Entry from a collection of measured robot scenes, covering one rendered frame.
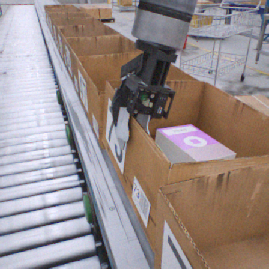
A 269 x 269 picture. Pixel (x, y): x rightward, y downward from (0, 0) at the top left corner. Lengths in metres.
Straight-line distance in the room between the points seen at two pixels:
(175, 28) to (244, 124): 0.33
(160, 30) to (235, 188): 0.27
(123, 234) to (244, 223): 0.21
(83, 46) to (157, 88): 1.05
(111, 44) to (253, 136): 1.01
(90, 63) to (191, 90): 0.44
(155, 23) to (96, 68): 0.68
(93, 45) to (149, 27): 1.06
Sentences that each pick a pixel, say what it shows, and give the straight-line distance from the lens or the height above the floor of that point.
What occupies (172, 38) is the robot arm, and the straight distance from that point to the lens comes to 0.47.
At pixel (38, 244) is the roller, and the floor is 0.73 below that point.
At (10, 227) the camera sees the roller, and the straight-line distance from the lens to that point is 0.84.
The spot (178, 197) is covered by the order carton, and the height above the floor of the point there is 1.03.
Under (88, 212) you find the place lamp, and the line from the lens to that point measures 0.70.
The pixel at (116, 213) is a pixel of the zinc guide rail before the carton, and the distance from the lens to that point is 0.60.
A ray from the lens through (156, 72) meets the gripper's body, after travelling 0.49.
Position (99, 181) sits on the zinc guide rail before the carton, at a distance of 0.68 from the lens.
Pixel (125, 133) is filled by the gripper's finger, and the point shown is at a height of 1.05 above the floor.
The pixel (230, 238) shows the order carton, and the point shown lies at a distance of 0.56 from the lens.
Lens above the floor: 1.30
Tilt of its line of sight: 29 degrees down
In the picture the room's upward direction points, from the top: straight up
